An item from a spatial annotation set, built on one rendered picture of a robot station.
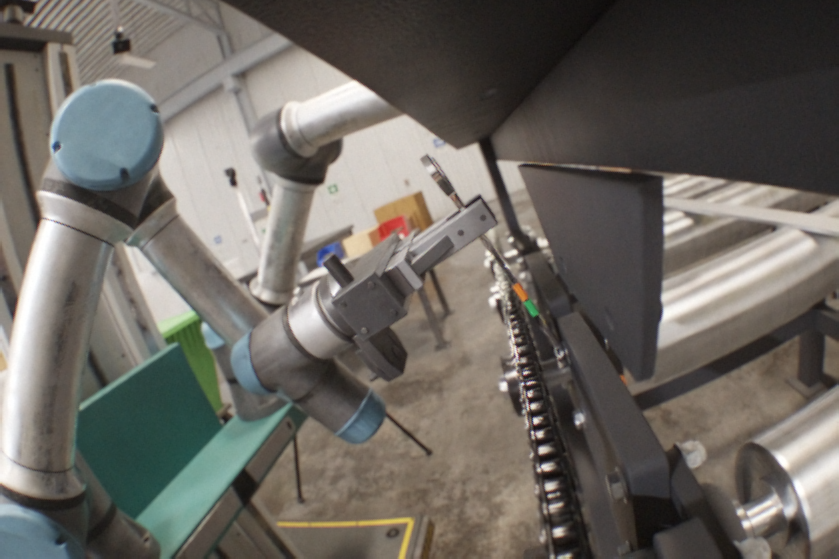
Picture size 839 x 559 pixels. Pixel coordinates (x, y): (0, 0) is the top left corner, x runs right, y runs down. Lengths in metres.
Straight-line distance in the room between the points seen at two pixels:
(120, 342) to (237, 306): 0.43
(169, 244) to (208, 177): 12.30
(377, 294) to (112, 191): 0.26
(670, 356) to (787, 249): 0.21
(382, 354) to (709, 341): 0.36
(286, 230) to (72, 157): 0.56
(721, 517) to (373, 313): 0.30
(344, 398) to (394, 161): 10.21
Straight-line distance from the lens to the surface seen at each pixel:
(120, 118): 0.43
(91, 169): 0.40
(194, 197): 13.22
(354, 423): 0.51
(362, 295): 0.35
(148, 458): 0.85
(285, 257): 0.90
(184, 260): 0.55
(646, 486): 0.27
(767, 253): 0.57
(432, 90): 0.17
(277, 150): 0.68
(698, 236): 0.82
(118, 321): 0.92
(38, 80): 1.08
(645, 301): 0.18
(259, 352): 0.46
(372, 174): 10.74
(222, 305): 0.56
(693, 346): 0.51
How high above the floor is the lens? 1.13
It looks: 8 degrees down
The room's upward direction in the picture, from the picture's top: 21 degrees counter-clockwise
